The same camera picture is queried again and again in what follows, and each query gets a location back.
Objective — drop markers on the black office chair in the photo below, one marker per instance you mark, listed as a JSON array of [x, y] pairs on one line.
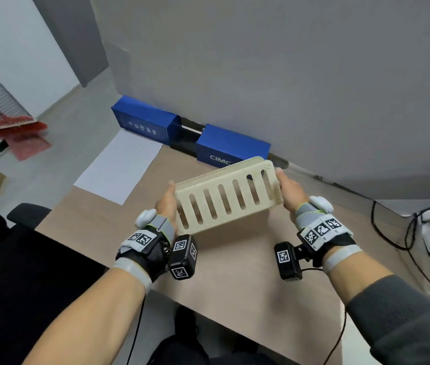
[[17, 285]]

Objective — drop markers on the white round right tracker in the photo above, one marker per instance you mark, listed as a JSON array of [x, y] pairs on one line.
[[322, 204]]

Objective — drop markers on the red broom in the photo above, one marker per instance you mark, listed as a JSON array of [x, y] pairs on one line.
[[19, 123]]

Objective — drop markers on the beige slotted plastic basket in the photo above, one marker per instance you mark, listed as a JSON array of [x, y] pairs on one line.
[[226, 197]]

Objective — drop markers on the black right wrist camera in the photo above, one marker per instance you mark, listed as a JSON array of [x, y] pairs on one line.
[[288, 262]]

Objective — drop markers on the person's left thumb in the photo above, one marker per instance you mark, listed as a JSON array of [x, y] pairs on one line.
[[171, 189]]

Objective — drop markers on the blue cardboard box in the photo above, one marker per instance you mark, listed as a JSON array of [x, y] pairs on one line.
[[144, 117], [230, 146]]

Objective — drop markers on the person's leg in black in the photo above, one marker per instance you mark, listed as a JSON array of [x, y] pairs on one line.
[[188, 349]]

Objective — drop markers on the person's right forearm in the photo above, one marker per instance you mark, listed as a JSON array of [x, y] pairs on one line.
[[382, 300]]

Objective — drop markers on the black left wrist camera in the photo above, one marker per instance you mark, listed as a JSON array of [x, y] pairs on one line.
[[183, 258]]

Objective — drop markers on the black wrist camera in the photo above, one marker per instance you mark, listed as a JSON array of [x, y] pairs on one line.
[[288, 262], [183, 258]]

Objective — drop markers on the person's left forearm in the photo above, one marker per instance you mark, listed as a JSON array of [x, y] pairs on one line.
[[86, 315]]

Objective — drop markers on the white round left tracker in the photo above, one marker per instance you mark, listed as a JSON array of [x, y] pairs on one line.
[[145, 218]]

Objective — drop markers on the white paper sheet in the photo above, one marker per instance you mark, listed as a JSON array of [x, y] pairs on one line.
[[120, 167]]

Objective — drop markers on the person's right thumb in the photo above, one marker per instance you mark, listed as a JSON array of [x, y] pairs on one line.
[[280, 178]]

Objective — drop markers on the person's right hand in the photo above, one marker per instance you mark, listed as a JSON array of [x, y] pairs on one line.
[[294, 197]]

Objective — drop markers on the white round tracker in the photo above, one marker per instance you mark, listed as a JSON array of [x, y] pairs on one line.
[[322, 204], [145, 218]]

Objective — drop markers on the person's left hand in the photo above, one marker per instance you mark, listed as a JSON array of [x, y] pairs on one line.
[[163, 209]]

